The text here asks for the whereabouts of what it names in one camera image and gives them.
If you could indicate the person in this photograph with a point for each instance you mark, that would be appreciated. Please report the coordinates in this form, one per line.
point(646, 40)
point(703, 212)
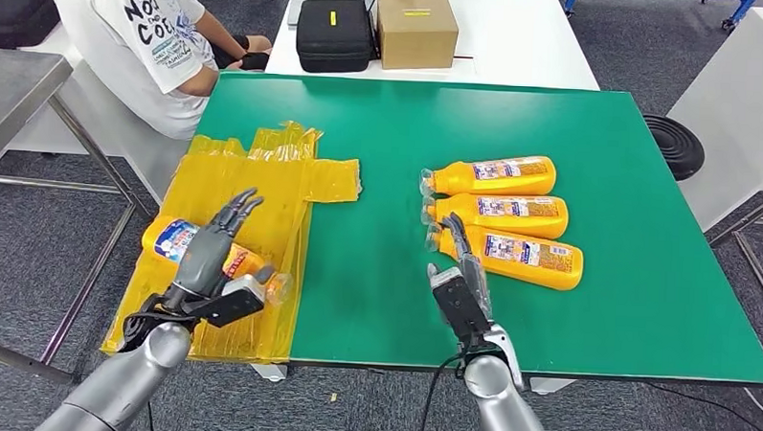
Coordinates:
point(127, 46)

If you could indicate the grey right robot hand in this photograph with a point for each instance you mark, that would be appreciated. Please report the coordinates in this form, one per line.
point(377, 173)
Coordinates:
point(477, 284)

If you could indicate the green table board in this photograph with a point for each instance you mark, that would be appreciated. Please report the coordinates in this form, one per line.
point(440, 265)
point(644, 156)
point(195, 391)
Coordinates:
point(486, 129)

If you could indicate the brown cardboard box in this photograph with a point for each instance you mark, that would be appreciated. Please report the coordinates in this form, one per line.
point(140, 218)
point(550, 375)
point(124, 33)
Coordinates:
point(416, 37)

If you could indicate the blue cart frame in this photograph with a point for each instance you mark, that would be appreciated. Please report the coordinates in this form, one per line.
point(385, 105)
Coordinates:
point(741, 12)

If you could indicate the steel table with legs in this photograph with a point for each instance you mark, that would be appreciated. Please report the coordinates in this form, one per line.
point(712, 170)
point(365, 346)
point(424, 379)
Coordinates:
point(11, 87)

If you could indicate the white table foot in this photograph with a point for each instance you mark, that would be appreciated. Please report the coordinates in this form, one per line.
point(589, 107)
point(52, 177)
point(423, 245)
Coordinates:
point(268, 372)
point(550, 386)

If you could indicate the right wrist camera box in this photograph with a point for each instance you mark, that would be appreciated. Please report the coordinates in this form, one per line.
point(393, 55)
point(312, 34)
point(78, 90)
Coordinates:
point(457, 305)

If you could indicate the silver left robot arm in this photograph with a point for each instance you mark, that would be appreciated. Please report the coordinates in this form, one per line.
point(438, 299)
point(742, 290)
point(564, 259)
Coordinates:
point(128, 376)

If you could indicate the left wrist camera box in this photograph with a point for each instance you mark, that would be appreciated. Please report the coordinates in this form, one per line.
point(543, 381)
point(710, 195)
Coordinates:
point(239, 298)

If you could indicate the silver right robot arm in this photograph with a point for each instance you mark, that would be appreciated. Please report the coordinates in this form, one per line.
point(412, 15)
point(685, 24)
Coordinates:
point(502, 402)

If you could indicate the yellow plastic-wrapped cardboard sheet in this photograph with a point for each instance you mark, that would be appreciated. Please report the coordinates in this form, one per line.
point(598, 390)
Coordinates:
point(198, 182)

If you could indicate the black zippered case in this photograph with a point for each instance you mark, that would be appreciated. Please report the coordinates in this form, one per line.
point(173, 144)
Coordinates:
point(333, 41)
point(14, 17)

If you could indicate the white desk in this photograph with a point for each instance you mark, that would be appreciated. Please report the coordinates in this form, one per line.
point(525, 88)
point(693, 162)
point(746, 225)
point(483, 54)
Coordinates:
point(734, 121)
point(521, 44)
point(105, 122)

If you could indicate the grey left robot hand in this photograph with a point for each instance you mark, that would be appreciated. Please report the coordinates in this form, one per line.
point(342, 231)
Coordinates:
point(205, 259)

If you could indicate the black ribbed round stool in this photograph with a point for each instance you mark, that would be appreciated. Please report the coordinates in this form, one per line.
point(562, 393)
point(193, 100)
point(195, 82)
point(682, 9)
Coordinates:
point(674, 147)

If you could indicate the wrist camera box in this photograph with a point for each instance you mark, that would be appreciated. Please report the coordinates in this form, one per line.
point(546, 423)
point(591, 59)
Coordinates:
point(457, 305)
point(239, 298)

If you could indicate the steel table frame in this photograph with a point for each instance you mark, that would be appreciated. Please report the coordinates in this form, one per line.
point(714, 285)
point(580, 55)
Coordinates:
point(757, 265)

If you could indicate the orange detergent bottle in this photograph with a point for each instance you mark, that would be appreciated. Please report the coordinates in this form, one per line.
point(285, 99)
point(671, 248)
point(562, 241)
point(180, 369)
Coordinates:
point(464, 215)
point(513, 269)
point(165, 238)
point(459, 177)

